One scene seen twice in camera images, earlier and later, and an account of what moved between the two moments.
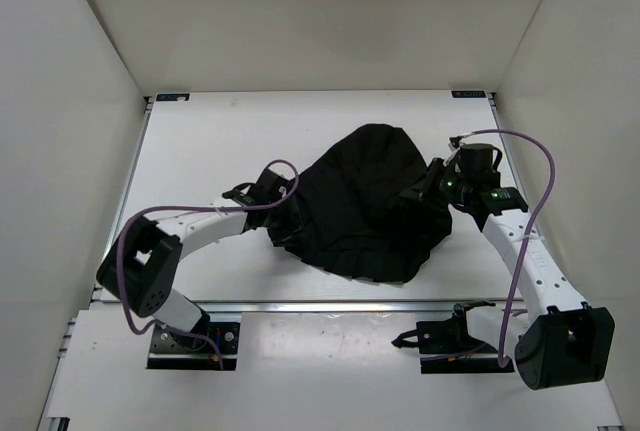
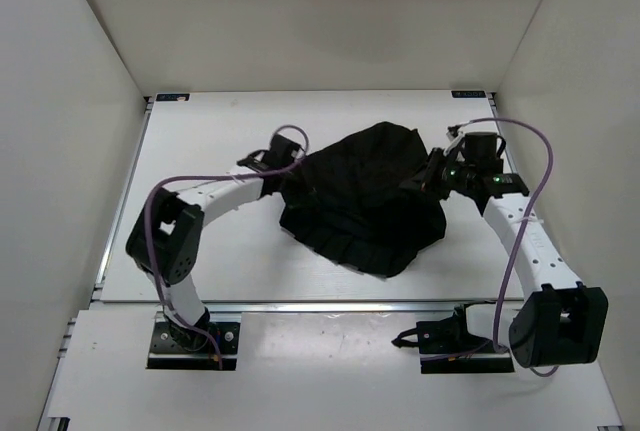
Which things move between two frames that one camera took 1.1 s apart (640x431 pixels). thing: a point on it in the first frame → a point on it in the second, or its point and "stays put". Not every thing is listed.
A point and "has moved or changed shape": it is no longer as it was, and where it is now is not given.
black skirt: (354, 213) has moved or changed shape
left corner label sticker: (173, 97) stays put
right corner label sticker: (469, 94) stays put
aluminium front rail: (331, 308) stays put
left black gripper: (292, 223) → (288, 195)
